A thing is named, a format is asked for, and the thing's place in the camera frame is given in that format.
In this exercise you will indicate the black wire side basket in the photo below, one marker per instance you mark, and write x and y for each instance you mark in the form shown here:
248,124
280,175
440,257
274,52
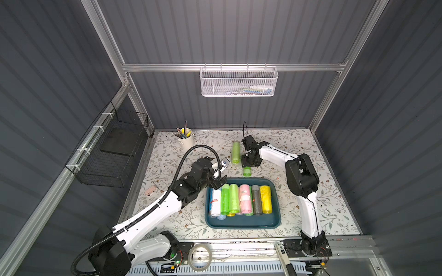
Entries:
113,150

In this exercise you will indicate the clear packing tape roll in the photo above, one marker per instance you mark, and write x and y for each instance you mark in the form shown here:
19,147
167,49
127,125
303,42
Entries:
200,257

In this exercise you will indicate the white roll with red label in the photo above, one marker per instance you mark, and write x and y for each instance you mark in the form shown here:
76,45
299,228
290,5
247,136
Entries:
215,202

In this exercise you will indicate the white wire wall basket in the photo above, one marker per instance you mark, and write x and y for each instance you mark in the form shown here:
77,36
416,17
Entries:
215,81

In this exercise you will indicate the white pen holder cup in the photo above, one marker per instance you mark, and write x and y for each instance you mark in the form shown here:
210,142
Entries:
187,142

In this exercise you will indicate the items in white basket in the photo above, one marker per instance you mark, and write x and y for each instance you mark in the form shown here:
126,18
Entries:
252,90

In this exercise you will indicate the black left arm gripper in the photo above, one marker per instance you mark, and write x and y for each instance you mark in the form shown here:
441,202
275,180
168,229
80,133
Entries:
214,179

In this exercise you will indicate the teal plastic storage box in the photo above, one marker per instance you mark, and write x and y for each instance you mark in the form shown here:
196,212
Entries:
242,222

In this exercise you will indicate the pens and pencils bunch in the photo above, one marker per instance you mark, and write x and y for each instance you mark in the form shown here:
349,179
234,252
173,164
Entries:
183,133

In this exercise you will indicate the bright green roll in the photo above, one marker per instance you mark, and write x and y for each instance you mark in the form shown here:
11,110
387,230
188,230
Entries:
247,171
225,200

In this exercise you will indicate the light green roll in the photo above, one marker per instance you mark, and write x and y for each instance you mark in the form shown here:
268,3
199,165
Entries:
234,205

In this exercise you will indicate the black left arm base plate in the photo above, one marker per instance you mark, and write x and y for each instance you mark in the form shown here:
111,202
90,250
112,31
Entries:
178,252

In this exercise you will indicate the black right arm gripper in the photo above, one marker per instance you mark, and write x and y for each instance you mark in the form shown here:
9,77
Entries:
248,160

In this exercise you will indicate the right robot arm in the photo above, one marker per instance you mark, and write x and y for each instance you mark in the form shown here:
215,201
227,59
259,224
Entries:
302,181

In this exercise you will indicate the pink small stapler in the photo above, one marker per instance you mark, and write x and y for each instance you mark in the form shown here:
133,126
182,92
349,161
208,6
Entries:
151,190

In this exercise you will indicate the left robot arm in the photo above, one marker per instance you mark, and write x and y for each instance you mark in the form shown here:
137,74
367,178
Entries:
115,250

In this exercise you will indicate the dark grey trash bag roll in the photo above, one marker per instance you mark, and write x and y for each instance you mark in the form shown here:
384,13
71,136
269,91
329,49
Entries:
256,200

